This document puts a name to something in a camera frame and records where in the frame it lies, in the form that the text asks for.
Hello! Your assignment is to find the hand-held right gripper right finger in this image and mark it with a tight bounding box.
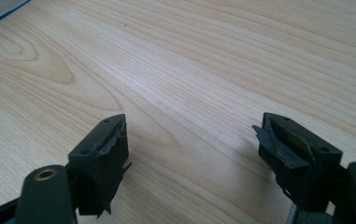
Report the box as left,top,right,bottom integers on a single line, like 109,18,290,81
251,112,344,213

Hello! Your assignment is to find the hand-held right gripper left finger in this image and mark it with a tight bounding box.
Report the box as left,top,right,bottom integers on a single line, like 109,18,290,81
67,113,133,218

